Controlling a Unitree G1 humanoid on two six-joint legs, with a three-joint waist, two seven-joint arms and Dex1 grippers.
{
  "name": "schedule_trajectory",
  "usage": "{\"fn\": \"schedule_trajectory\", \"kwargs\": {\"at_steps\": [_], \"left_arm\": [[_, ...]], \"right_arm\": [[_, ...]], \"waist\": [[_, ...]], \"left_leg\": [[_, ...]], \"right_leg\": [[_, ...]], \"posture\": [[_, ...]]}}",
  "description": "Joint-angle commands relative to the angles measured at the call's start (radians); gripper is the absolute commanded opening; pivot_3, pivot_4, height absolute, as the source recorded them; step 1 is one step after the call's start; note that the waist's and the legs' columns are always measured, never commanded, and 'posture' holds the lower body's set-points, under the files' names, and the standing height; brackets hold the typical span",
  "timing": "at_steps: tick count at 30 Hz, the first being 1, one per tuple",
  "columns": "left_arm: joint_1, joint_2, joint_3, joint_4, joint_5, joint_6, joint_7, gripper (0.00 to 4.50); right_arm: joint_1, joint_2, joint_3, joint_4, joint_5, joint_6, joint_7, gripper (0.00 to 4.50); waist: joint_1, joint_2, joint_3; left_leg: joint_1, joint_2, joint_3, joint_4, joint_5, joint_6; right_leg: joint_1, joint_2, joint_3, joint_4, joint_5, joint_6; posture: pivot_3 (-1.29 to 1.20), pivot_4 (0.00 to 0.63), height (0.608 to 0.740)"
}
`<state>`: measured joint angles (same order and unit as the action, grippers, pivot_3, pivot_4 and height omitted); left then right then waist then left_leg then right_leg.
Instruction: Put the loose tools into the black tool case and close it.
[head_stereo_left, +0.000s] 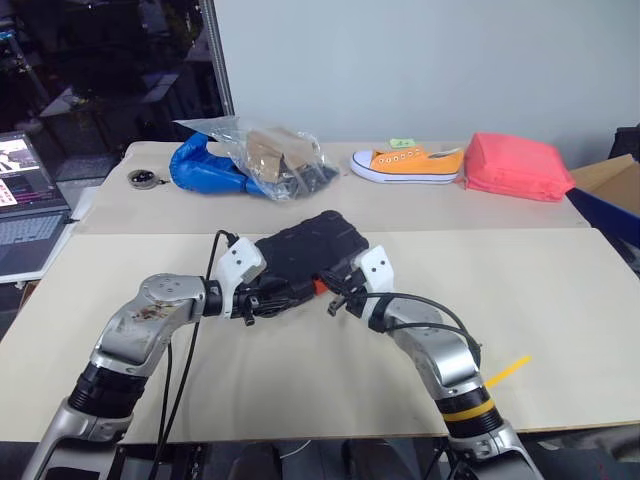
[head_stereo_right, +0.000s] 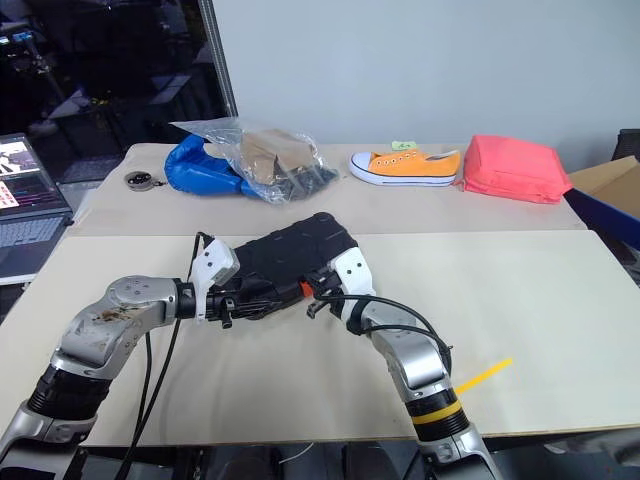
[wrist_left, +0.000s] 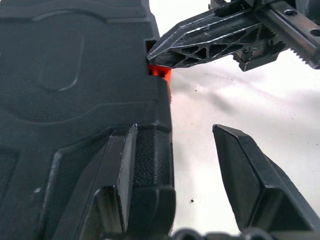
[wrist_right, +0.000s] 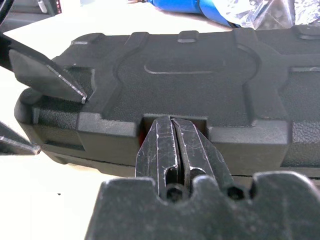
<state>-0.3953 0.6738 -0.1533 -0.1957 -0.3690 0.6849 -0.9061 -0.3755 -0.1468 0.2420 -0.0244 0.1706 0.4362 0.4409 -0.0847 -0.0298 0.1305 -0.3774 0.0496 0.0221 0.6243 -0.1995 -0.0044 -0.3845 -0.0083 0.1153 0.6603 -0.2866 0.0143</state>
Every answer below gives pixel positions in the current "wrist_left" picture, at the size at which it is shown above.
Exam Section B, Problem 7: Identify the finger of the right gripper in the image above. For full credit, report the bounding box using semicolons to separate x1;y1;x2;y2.
146;4;276;70

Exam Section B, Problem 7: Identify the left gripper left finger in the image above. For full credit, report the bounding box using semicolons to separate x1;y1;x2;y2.
52;123;139;240

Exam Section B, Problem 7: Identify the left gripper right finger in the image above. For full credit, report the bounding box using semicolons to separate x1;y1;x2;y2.
212;123;320;233

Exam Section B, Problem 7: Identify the black plastic tool case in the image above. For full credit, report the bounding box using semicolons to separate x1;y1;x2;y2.
0;0;177;240

